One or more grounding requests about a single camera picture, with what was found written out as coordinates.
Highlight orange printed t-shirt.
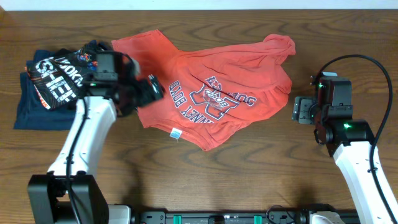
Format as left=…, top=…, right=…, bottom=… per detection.
left=112, top=30, right=295, bottom=151

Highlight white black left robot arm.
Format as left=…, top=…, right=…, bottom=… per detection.
left=27, top=51, right=164, bottom=223

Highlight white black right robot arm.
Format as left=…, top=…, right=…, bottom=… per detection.
left=292, top=72, right=397, bottom=223

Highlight black graphic folded t-shirt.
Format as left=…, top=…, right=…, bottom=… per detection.
left=27, top=40, right=109, bottom=110

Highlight navy blue folded garment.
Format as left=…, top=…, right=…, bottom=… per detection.
left=13, top=49, right=78, bottom=131

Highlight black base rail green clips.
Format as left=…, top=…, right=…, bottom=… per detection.
left=108, top=203, right=361, bottom=224

